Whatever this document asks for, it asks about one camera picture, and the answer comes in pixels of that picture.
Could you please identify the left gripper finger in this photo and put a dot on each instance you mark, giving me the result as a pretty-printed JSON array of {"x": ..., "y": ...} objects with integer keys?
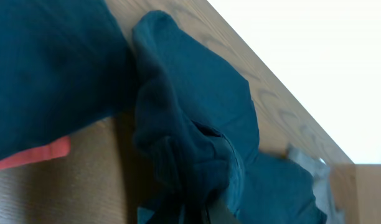
[{"x": 217, "y": 213}]

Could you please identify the navy blue shorts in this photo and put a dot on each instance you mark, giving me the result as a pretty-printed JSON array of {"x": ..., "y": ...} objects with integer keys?
[{"x": 196, "y": 121}]

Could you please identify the grey shorts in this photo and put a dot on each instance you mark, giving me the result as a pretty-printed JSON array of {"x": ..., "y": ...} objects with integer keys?
[{"x": 321, "y": 183}]

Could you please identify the folded red black garment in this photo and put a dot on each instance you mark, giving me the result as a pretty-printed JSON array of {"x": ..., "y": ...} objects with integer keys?
[{"x": 56, "y": 149}]

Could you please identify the folded navy shorts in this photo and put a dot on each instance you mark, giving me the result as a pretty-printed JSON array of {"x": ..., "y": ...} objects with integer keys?
[{"x": 64, "y": 64}]

